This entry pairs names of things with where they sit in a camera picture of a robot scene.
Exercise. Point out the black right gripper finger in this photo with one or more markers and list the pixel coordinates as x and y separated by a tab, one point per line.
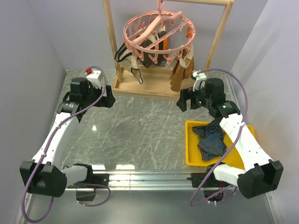
182	104
185	94

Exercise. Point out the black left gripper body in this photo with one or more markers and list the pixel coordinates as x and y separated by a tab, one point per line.
93	94

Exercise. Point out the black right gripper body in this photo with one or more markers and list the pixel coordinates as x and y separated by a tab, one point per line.
199	98

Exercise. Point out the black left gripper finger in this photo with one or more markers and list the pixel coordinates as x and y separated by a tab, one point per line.
109	92
108	102

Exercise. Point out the navy striped underwear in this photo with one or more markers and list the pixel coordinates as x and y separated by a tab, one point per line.
211	140

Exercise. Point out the pink round clip hanger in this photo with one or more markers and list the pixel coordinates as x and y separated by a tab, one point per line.
180	32

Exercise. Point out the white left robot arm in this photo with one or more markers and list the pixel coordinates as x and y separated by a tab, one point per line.
42	175

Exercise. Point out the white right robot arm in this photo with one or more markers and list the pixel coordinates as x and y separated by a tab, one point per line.
260	174

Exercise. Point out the wooden hanger rack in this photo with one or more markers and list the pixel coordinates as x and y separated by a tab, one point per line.
156	79

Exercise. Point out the brown hanging garment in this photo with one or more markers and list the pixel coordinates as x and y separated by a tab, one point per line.
180	73

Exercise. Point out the yellow plastic tray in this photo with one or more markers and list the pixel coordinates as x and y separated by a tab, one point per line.
193	155

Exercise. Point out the dark hanging garment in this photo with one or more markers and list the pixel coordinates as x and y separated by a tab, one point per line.
158	34

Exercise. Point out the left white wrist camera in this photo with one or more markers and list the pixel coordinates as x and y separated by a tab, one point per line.
95	77

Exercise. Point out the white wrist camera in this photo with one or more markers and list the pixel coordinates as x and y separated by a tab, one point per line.
198	77
95	77

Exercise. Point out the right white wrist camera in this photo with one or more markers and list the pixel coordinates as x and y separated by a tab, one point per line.
198	77

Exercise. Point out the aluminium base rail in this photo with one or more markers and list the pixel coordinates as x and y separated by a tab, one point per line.
153	180

